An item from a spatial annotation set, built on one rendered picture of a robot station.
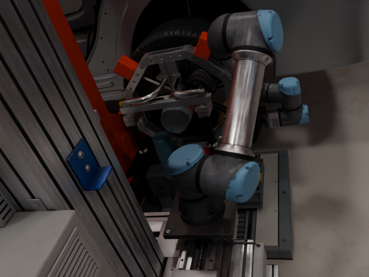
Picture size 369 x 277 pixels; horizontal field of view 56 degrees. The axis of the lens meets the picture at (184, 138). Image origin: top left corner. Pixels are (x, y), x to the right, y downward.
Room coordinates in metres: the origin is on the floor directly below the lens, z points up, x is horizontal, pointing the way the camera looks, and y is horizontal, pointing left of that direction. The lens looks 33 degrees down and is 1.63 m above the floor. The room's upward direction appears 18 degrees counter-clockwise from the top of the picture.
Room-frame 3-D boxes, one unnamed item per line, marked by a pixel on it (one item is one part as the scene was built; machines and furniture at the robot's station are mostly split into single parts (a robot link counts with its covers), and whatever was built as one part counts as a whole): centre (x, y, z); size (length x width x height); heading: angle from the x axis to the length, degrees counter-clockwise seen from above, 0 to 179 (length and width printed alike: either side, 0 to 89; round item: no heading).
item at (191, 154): (0.82, 0.01, 0.98); 0.13 x 0.12 x 0.14; 47
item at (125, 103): (1.46, 0.09, 1.03); 0.19 x 0.18 x 0.11; 157
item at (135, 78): (1.53, -0.04, 0.85); 0.54 x 0.07 x 0.54; 67
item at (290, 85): (1.12, -0.42, 0.95); 0.11 x 0.08 x 0.11; 47
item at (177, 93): (1.38, -0.09, 1.03); 0.19 x 0.18 x 0.11; 157
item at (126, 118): (1.41, 0.19, 0.93); 0.09 x 0.05 x 0.05; 157
